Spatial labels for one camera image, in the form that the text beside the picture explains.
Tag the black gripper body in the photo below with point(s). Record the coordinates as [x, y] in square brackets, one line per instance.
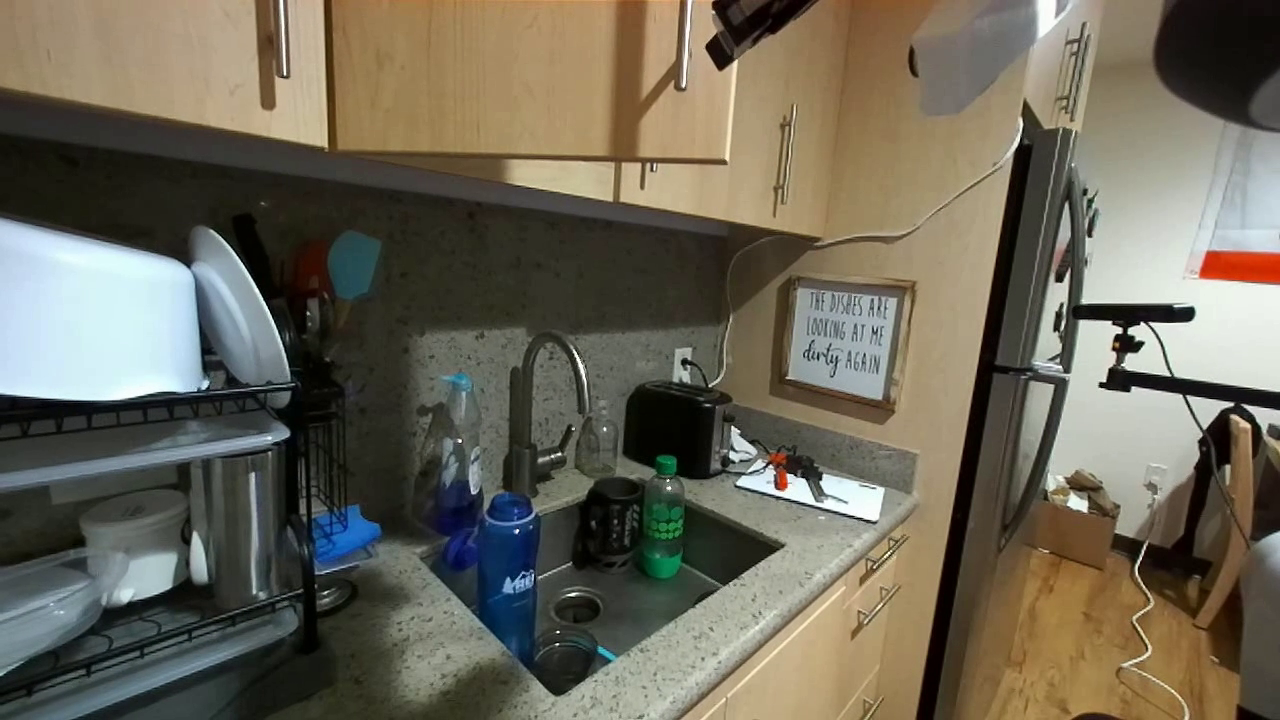
[746, 23]

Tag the cupboard door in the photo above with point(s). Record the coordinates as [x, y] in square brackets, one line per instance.
[236, 67]
[531, 79]
[780, 138]

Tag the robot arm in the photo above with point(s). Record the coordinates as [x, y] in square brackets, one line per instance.
[1214, 55]

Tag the framed kitchen sign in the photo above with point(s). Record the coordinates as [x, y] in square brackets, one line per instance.
[843, 340]

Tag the black toaster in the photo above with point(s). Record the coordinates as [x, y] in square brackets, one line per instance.
[681, 422]

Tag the stainless steel refrigerator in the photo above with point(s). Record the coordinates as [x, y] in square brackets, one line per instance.
[1015, 422]

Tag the green soda bottle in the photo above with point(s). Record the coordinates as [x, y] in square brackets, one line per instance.
[660, 550]

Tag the brushed metal faucet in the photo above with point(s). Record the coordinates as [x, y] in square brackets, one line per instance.
[531, 462]

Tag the white cutting board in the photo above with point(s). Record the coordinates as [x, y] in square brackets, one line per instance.
[833, 495]

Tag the black mug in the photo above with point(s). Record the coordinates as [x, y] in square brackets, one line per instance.
[609, 525]

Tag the blue water bottle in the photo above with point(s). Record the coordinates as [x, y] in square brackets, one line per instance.
[507, 573]

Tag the white dinner plate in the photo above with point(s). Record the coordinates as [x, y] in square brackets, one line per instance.
[232, 313]

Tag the cardboard box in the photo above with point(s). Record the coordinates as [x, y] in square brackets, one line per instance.
[1078, 516]

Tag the stainless steel sink basin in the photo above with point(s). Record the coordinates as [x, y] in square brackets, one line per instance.
[590, 617]

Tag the wooden chair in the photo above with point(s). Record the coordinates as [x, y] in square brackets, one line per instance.
[1239, 480]

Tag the stainless steel pot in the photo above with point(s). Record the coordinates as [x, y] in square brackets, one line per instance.
[236, 531]

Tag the white plastic tub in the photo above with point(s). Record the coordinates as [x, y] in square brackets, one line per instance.
[94, 320]

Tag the white bowl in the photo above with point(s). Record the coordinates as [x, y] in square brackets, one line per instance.
[136, 544]

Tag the black dish drying rack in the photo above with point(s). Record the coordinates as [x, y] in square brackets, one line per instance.
[173, 654]

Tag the red handled tool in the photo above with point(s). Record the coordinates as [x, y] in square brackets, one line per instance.
[778, 462]

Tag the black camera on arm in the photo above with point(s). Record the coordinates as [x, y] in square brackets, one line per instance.
[1135, 313]

